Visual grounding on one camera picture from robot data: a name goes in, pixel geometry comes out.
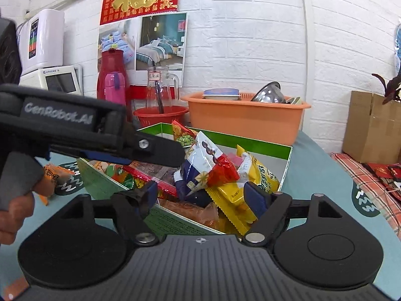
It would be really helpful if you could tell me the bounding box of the green cardboard box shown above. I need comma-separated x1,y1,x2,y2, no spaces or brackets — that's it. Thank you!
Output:
77,130,292,237

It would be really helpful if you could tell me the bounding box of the red plastic basket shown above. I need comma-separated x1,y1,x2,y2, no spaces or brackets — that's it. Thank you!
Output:
133,105,189,127

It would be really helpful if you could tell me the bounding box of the blue lidded bowl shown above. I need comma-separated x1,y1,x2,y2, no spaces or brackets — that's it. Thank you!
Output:
203,88,241,101

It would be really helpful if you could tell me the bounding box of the orange green snack bag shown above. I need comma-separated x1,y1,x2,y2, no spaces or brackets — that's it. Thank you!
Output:
89,160,136,189

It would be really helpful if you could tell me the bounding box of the orange plastic basin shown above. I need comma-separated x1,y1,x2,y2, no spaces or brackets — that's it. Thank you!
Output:
181,92,311,145

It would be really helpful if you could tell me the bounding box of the orange clear snack pack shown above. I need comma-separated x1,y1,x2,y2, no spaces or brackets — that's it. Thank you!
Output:
34,164,74,206

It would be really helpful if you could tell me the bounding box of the white water purifier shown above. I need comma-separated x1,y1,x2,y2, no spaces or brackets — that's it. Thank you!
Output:
18,9,65,75

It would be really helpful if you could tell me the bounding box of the dark blue white snack pack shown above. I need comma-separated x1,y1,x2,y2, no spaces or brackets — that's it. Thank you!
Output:
173,131,239,208

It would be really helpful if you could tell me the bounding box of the brown cardboard box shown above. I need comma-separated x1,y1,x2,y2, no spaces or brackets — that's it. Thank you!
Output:
342,91,401,165

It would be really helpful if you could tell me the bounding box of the plaid cloth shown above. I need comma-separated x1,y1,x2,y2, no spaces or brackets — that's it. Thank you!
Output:
330,153,400,239

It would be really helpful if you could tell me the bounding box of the yellow chips bag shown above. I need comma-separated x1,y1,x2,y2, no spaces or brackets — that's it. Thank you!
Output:
206,145,280,235

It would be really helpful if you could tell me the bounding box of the pink thermos bottle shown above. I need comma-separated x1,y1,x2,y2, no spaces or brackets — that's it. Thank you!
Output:
104,71,126,105

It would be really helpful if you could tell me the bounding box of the green pea snack bag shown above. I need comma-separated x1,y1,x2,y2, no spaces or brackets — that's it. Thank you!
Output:
171,120,198,147

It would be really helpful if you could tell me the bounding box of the person left hand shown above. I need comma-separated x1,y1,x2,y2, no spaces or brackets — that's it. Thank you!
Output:
0,177,55,245

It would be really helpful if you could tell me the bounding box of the clear red-edged dates bag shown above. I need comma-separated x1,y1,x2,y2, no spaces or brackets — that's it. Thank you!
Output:
123,161,178,198

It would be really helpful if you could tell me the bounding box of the blue round wall decoration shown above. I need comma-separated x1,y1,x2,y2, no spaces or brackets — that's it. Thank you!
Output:
393,24,401,75

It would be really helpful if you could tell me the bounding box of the dark red plant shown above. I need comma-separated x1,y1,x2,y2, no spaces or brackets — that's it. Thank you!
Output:
372,73,401,105

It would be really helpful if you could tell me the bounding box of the steel bowl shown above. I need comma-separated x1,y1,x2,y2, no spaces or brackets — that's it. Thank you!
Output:
251,82,285,103

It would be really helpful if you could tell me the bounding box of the red thermos jug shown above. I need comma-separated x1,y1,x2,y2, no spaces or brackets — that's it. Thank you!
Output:
96,48,133,122

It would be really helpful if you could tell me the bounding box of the glass pitcher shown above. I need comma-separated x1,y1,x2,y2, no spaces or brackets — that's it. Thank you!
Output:
146,66,179,114

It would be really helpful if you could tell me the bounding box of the white water dispenser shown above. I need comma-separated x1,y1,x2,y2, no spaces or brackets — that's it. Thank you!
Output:
19,64,84,95

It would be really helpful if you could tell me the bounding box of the bedding poster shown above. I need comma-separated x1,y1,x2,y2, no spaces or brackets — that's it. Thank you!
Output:
97,13,187,71

